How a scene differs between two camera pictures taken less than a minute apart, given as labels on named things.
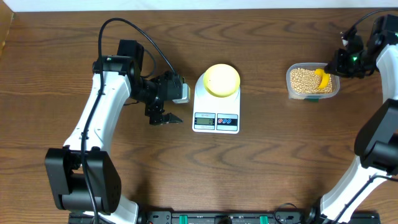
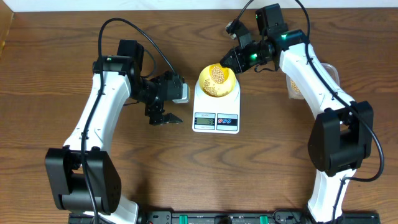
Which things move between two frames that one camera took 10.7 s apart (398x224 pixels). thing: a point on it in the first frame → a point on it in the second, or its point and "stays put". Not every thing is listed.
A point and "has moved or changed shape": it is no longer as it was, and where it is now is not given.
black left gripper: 155,109 stays put
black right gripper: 336,67 → 236,66
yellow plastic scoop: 325,78 has moved or changed shape
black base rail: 312,216 stays put
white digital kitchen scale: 212,114 stays put
